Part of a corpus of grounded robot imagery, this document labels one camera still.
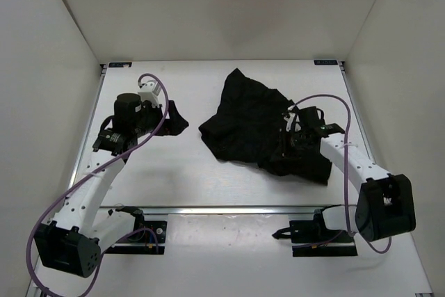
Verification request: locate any right dark corner label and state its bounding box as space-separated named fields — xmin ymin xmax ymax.
xmin=314 ymin=59 xmax=338 ymax=66

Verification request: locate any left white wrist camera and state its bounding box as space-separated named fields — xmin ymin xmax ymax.
xmin=138 ymin=79 xmax=161 ymax=108

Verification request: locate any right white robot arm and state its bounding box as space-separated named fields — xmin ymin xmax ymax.
xmin=278 ymin=106 xmax=416 ymax=242

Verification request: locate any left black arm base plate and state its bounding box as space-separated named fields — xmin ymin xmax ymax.
xmin=105 ymin=214 xmax=168 ymax=255

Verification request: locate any dark corner label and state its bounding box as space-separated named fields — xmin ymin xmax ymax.
xmin=108 ymin=62 xmax=132 ymax=68
xmin=314 ymin=59 xmax=338 ymax=66

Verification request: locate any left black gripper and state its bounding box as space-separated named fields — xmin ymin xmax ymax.
xmin=136 ymin=96 xmax=191 ymax=133

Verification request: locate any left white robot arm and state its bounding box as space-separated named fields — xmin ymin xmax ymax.
xmin=28 ymin=92 xmax=188 ymax=278

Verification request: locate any aluminium table front rail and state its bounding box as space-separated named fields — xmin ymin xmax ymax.
xmin=97 ymin=205 xmax=327 ymax=216

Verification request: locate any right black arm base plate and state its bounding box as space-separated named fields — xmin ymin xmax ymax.
xmin=272 ymin=209 xmax=358 ymax=257

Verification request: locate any black pleated skirt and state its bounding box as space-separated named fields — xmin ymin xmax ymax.
xmin=199 ymin=69 xmax=332 ymax=184

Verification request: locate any left dark corner label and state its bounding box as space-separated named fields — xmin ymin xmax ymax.
xmin=108 ymin=62 xmax=132 ymax=68

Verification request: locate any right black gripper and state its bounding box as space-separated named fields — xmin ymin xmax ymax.
xmin=270 ymin=128 xmax=314 ymax=163

